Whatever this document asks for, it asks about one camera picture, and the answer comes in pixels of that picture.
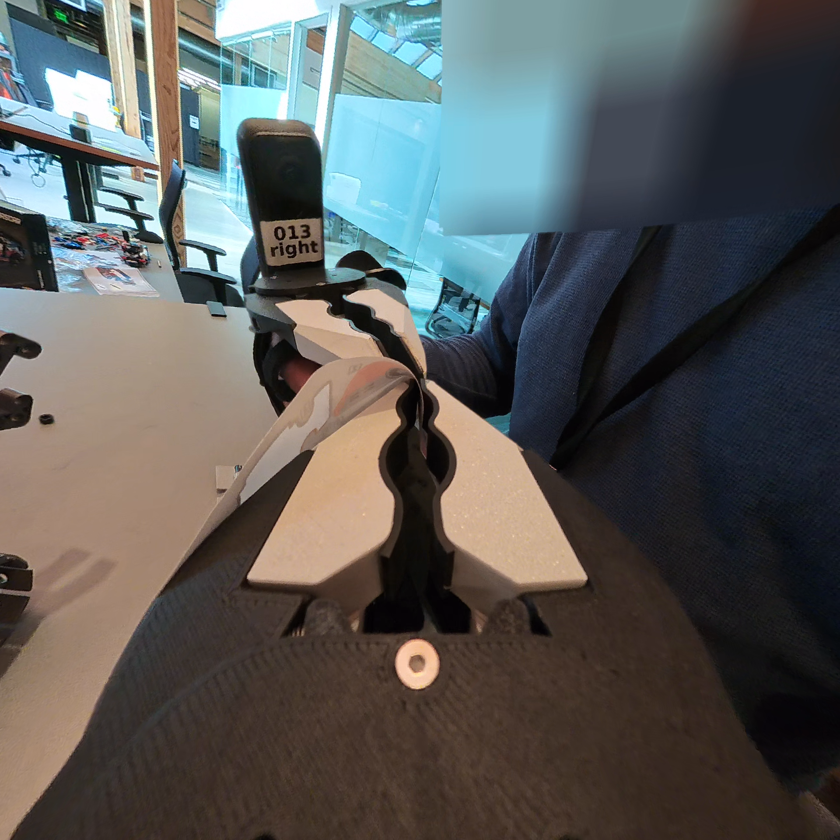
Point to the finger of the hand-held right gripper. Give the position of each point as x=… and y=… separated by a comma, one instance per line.
x=321, y=328
x=400, y=312

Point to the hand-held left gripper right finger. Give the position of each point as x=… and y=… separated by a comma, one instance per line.
x=512, y=525

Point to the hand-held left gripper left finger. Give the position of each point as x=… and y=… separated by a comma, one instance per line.
x=328, y=525

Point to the robot sticker sheet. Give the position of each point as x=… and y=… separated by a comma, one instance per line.
x=295, y=426

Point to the grey plastic panel assembly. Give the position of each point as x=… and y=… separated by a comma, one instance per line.
x=223, y=476

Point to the grey orange tracked toy robot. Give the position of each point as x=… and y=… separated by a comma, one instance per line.
x=16, y=400

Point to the person's right forearm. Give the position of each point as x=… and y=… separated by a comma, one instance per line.
x=472, y=367

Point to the person's right hand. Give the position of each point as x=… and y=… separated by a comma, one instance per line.
x=300, y=374

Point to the black office chair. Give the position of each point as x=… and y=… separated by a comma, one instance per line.
x=128, y=203
x=174, y=216
x=453, y=308

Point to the small black block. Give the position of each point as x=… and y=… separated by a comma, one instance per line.
x=217, y=309

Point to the printed leaflet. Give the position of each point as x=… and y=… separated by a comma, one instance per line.
x=118, y=281

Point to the pile of toy bricks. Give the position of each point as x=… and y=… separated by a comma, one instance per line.
x=98, y=243

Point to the brown far desk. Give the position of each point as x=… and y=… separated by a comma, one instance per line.
x=79, y=141

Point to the black car model box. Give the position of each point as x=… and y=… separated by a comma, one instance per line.
x=26, y=249

